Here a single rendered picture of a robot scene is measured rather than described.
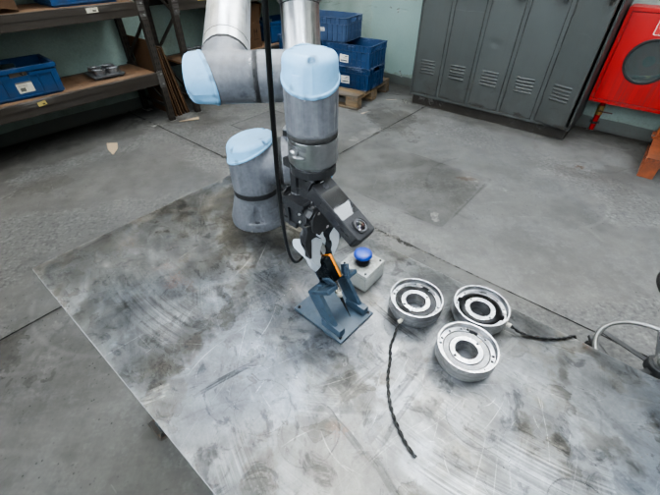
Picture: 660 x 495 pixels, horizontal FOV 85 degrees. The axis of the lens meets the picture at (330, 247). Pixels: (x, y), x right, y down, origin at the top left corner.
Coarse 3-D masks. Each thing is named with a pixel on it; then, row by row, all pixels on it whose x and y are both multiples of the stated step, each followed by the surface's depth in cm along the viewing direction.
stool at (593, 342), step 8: (656, 280) 109; (616, 320) 138; (624, 320) 137; (600, 328) 135; (656, 328) 135; (592, 336) 155; (608, 336) 133; (592, 344) 130; (600, 344) 152; (624, 344) 130; (656, 344) 131; (632, 352) 128; (656, 352) 128; (648, 360) 123; (656, 360) 121; (648, 368) 123; (656, 368) 121; (656, 376) 121
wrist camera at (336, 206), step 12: (324, 180) 56; (312, 192) 55; (324, 192) 55; (336, 192) 56; (324, 204) 55; (336, 204) 55; (348, 204) 56; (336, 216) 54; (348, 216) 55; (360, 216) 56; (336, 228) 56; (348, 228) 54; (360, 228) 55; (372, 228) 56; (348, 240) 55; (360, 240) 54
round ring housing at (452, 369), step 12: (456, 324) 67; (468, 324) 67; (444, 336) 66; (480, 336) 66; (456, 348) 67; (468, 348) 66; (480, 348) 64; (492, 348) 64; (444, 360) 62; (468, 360) 62; (480, 360) 62; (492, 360) 62; (456, 372) 61; (468, 372) 59; (480, 372) 59
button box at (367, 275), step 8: (352, 256) 80; (376, 256) 80; (352, 264) 78; (360, 264) 78; (368, 264) 78; (376, 264) 78; (360, 272) 76; (368, 272) 76; (376, 272) 78; (352, 280) 79; (360, 280) 77; (368, 280) 77; (376, 280) 80; (360, 288) 78; (368, 288) 79
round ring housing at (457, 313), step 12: (468, 288) 74; (480, 288) 74; (456, 300) 72; (468, 300) 72; (480, 300) 72; (504, 300) 71; (456, 312) 70; (468, 312) 70; (492, 312) 70; (504, 312) 70; (480, 324) 66; (504, 324) 67
